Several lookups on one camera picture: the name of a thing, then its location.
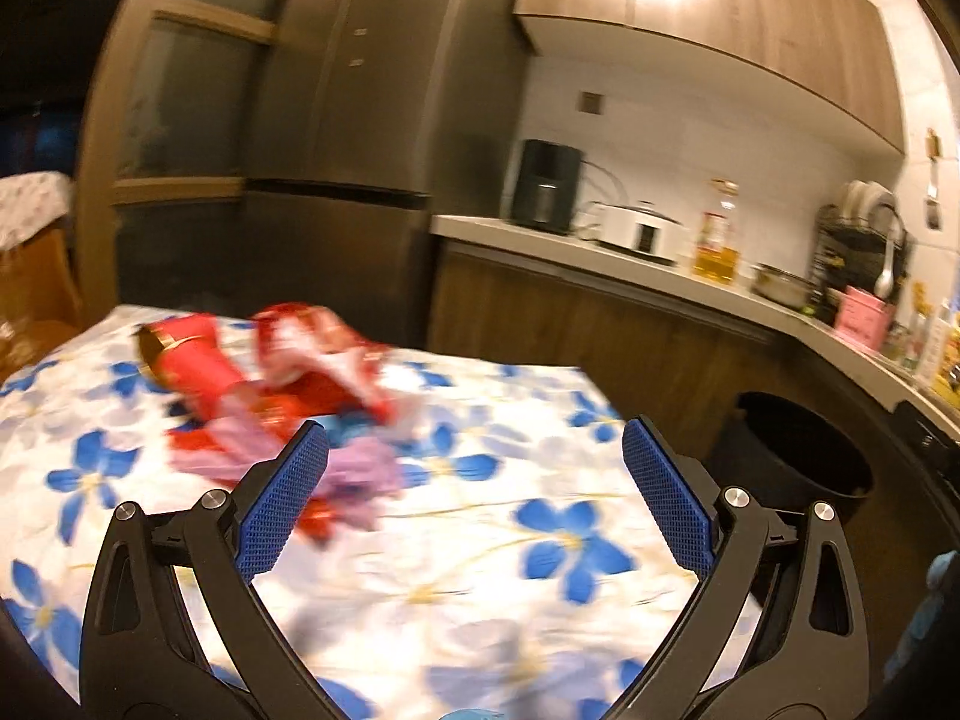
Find hanging spatula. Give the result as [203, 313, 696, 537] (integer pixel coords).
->
[924, 127, 944, 230]

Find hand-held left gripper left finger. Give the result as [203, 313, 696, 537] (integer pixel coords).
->
[79, 418, 353, 720]

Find red printed packet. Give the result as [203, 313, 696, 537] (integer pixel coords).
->
[255, 382, 353, 428]

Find cooking oil bottle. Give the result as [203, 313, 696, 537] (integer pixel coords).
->
[691, 180, 740, 284]

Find pink utensil holder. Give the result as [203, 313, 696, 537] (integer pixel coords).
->
[832, 285, 897, 350]

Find wooden glass door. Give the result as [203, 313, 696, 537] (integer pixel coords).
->
[75, 0, 301, 331]

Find teal cloth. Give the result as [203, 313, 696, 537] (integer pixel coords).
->
[881, 549, 960, 683]

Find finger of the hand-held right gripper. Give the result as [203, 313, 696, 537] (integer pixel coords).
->
[892, 401, 960, 466]

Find black dish rack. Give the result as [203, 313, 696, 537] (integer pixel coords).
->
[810, 180, 912, 323]

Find shiny red wrapper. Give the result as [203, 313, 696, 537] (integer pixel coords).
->
[296, 499, 338, 541]

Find black air fryer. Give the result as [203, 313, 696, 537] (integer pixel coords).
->
[510, 139, 584, 233]

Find black trash bin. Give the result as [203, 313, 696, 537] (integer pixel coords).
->
[705, 390, 877, 526]

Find white bottle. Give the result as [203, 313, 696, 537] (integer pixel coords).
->
[916, 300, 947, 380]

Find white electric cooker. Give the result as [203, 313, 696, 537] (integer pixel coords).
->
[596, 200, 685, 263]

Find purple plastic bag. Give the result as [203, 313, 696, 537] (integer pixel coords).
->
[311, 439, 406, 533]

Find polka dot cloth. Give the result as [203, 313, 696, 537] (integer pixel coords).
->
[0, 172, 72, 248]

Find orange chair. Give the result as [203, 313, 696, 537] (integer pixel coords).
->
[0, 225, 83, 383]

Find grey refrigerator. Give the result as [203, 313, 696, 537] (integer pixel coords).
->
[240, 0, 530, 353]

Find red and white plastic bag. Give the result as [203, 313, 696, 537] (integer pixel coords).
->
[251, 302, 398, 421]

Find lilac plastic wrap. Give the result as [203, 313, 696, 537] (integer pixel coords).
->
[169, 405, 271, 492]

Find light stone countertop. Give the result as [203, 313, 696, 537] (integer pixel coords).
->
[431, 214, 960, 436]

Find steel bowl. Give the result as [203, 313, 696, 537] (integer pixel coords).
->
[752, 262, 815, 310]

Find blue flower tablecloth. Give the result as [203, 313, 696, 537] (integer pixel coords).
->
[0, 304, 766, 720]

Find red cylindrical can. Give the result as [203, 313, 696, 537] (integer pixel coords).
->
[133, 317, 248, 421]

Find white ladle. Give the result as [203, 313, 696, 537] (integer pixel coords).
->
[874, 232, 897, 297]

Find large white plate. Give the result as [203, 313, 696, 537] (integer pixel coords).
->
[862, 184, 901, 222]

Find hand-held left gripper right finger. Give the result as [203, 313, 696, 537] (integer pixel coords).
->
[600, 414, 871, 720]

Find wooden lower cabinets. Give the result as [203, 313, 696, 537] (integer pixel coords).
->
[427, 244, 960, 541]

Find dark blue curtain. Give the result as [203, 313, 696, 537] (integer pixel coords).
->
[11, 114, 80, 175]

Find wooden upper cabinet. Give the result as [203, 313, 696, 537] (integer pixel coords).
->
[514, 0, 905, 155]

